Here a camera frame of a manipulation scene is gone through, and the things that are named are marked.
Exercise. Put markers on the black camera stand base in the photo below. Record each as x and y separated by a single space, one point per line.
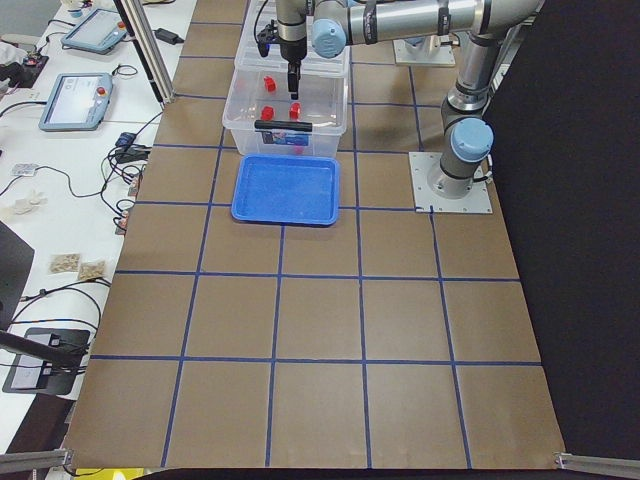
46 360

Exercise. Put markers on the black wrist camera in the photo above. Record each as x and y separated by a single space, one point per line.
267 37

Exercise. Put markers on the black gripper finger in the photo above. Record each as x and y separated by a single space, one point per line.
291 77
296 75

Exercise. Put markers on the clear plastic storage box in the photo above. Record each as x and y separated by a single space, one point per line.
323 103

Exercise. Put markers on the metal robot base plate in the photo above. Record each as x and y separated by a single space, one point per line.
435 192

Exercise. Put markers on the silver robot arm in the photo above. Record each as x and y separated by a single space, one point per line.
419 31

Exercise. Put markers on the black box latch handle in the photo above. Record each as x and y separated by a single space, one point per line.
283 125

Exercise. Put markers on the aluminium frame post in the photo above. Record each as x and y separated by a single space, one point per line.
139 29

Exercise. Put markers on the blue teach pendant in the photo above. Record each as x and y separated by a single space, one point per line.
78 102
98 33

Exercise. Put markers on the clear plastic box lid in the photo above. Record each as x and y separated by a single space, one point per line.
261 18

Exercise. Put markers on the black power adapter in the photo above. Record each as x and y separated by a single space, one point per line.
168 36

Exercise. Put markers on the blue plastic tray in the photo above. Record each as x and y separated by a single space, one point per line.
289 189

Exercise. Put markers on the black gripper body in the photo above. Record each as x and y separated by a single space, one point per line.
291 49

